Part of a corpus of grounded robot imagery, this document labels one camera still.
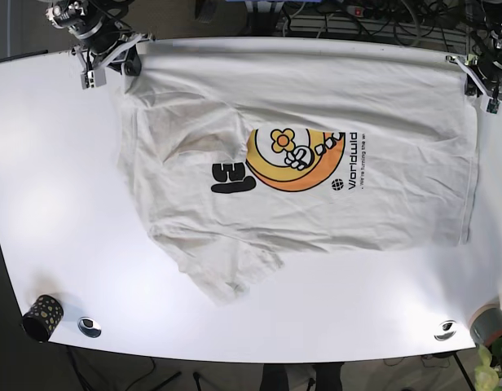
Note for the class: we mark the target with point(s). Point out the power strip red switch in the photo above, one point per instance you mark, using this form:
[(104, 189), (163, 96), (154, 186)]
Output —
[(369, 13)]

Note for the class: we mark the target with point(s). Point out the right silver table grommet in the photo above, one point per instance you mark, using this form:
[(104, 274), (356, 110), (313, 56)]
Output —
[(446, 330)]

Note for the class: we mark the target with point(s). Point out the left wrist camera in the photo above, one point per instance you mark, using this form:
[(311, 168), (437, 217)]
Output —
[(492, 105)]

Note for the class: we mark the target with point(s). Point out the left silver table grommet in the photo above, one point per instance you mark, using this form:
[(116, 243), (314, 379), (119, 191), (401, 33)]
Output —
[(89, 327)]

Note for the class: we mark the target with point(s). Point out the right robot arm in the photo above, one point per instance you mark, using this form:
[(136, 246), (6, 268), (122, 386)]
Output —
[(80, 17)]

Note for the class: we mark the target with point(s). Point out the grey plant pot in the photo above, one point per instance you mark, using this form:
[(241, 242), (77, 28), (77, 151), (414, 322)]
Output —
[(485, 325)]

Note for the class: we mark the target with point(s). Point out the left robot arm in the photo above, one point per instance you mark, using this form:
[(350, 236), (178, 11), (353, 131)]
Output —
[(483, 27)]

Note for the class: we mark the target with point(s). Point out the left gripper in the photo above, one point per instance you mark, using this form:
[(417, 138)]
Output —
[(483, 75)]

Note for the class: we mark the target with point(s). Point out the white printed T-shirt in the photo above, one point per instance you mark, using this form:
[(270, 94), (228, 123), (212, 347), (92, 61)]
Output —
[(235, 154)]

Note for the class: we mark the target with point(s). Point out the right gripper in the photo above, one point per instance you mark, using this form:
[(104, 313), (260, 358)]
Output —
[(112, 47)]

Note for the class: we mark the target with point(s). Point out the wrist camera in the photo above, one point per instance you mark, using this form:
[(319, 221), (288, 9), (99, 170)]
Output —
[(492, 105), (93, 78)]

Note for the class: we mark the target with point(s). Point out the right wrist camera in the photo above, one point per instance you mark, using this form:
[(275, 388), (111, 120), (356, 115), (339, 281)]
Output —
[(93, 78)]

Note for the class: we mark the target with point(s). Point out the silver table grommet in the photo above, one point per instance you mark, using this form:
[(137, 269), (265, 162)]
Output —
[(446, 330), (89, 327)]

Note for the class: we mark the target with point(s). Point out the green potted plant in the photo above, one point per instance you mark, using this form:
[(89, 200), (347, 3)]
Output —
[(488, 374)]

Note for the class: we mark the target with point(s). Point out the black gold-spotted cup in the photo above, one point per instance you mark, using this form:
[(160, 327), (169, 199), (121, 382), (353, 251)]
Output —
[(42, 318)]

